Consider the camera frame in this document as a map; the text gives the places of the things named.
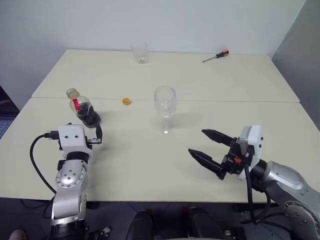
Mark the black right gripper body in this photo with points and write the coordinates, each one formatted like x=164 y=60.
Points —
x=231 y=162

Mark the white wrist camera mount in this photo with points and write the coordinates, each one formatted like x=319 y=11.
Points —
x=255 y=140
x=72 y=142

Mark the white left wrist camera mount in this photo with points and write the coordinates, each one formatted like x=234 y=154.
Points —
x=72 y=142

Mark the dark rounded shape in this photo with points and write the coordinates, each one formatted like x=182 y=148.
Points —
x=140 y=226
x=203 y=223

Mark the grey brown shoe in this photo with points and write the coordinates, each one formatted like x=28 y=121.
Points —
x=18 y=235

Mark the plastic bottle with dark drink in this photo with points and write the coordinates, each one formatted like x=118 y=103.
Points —
x=87 y=116

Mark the dark blue grid mat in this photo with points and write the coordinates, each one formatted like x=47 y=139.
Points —
x=4 y=127

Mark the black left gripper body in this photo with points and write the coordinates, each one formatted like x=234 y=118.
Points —
x=93 y=141

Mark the orange bottle cap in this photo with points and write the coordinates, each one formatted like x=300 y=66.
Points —
x=127 y=101

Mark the black box with white part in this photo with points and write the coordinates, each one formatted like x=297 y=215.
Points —
x=235 y=233

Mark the clear wine glass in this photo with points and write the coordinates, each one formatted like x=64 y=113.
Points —
x=164 y=105

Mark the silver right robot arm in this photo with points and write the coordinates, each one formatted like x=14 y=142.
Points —
x=287 y=180

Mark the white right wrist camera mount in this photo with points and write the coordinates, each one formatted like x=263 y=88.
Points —
x=255 y=140

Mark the clear glass tumbler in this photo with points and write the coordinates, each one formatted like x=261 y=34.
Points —
x=139 y=52

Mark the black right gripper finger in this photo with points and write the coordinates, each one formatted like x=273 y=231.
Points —
x=206 y=160
x=220 y=137

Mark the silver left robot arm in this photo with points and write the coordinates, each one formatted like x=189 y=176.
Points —
x=70 y=185

